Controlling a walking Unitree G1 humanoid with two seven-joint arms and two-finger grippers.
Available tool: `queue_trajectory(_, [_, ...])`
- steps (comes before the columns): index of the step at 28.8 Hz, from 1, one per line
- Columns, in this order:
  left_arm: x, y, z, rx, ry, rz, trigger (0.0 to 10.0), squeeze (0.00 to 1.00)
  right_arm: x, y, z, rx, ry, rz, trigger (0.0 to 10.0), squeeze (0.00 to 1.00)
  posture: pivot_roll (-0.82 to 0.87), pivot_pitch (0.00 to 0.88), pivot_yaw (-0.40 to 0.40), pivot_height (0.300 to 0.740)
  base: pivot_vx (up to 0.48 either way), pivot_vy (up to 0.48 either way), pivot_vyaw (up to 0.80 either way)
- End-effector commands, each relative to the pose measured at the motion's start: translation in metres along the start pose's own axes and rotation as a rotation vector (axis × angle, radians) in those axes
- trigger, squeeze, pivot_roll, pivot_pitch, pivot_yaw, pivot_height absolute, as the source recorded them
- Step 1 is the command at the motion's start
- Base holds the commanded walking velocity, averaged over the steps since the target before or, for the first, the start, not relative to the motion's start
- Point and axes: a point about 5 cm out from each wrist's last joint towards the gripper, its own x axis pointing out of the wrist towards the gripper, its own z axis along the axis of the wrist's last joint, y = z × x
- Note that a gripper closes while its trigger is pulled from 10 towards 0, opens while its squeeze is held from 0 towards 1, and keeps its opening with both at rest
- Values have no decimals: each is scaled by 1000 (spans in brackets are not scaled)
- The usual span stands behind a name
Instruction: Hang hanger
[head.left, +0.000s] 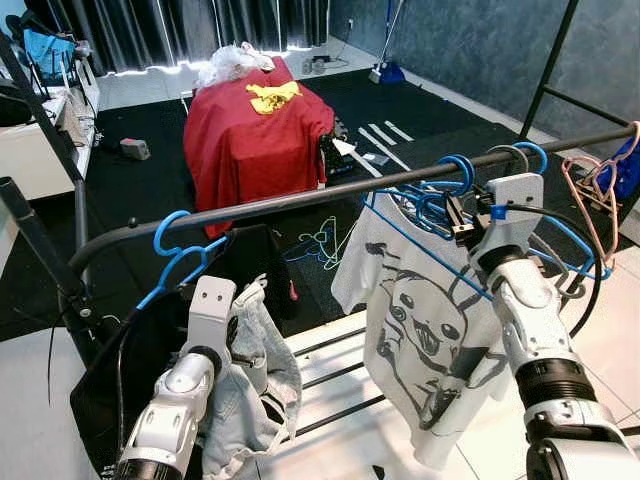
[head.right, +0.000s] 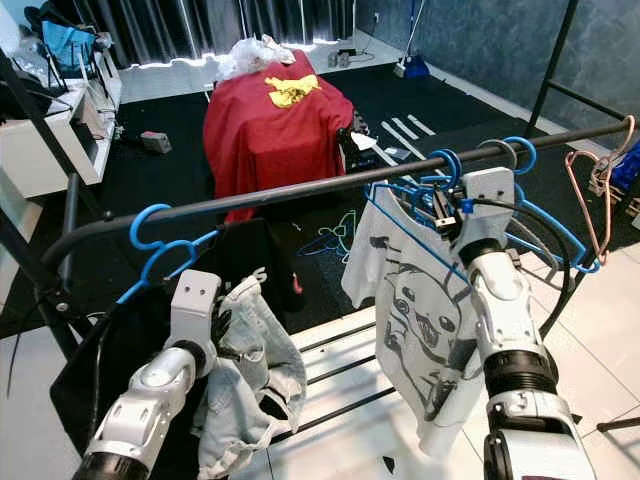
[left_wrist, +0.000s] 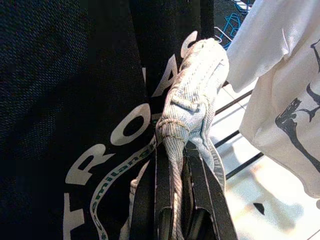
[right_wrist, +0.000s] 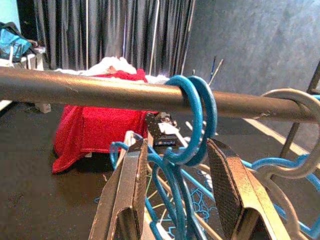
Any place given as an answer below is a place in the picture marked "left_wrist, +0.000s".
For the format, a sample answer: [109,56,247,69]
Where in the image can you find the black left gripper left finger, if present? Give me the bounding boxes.
[133,144,176,240]

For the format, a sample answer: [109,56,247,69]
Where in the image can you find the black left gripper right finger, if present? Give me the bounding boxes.
[184,142,238,240]

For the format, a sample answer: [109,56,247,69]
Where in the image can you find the blue denim jeans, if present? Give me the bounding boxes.
[118,37,231,240]

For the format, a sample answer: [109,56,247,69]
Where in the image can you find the small black floor scrap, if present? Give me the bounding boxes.
[252,202,266,216]

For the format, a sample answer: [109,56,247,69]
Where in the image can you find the black metal clothes rack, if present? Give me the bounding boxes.
[213,88,266,180]

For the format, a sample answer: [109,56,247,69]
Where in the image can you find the black printed T-shirt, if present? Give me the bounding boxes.
[0,0,216,240]

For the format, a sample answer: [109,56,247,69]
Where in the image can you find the white Pikachu T-shirt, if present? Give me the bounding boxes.
[226,0,320,201]

